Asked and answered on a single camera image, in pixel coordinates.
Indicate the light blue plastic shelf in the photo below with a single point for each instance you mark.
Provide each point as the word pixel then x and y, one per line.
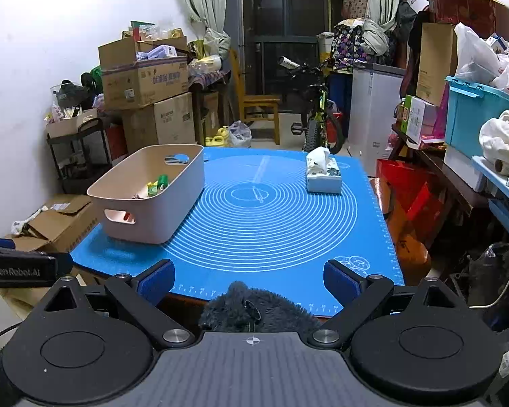
pixel 504 212

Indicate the cardboard box blue print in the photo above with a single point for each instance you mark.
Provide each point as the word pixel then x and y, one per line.
pixel 144 84

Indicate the white cloth bundle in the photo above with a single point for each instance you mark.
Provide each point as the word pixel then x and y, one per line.
pixel 502 135

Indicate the red cardboard box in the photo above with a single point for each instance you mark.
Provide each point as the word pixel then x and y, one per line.
pixel 116 144

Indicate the yellow detergent bottle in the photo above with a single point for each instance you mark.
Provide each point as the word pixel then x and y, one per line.
pixel 218 139

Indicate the beige plastic storage bin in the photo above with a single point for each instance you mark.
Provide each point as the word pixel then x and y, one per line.
pixel 152 220

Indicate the green white product box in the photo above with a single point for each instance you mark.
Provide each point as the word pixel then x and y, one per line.
pixel 415 118

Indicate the translucent plastic bag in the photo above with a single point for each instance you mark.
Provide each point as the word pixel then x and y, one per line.
pixel 239 133

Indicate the tall brown paper bag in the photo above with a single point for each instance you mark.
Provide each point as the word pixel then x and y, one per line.
pixel 434 63

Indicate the black utility cart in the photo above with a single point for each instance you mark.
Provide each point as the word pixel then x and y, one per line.
pixel 74 184

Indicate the white faced cardboard box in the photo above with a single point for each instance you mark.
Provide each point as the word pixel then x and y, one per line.
pixel 174 118

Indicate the teal plastic storage box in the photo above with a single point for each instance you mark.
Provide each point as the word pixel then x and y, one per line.
pixel 475 118

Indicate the black plastic bags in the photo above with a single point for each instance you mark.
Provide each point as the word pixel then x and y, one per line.
pixel 487 271

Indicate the silver refrigerator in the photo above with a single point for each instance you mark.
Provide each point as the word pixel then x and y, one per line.
pixel 235 29

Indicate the open cardboard carton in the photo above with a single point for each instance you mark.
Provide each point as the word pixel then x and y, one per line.
pixel 59 224

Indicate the green bicycle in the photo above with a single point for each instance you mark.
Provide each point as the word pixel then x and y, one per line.
pixel 318 123

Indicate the dark red box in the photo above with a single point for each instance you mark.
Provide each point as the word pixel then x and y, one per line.
pixel 458 4

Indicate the blue silicone mat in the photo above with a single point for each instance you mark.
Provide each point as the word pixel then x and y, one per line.
pixel 258 229

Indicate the dark fuzzy garment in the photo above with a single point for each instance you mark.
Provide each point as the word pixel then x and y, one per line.
pixel 237 305

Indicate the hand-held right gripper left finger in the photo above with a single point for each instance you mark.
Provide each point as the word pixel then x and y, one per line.
pixel 157 282

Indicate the white plastic bags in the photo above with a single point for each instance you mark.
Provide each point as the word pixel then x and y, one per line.
pixel 471 59

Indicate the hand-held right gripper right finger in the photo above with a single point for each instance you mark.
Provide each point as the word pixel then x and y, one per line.
pixel 341 282

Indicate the floral fabric bag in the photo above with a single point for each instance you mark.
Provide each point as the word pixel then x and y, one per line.
pixel 348 46

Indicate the wooden chair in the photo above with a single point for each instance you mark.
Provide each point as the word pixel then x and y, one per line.
pixel 261 104

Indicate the red gift bags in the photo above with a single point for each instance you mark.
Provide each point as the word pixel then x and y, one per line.
pixel 407 186

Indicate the patterned tissue box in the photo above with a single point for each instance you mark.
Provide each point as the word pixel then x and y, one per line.
pixel 322 182

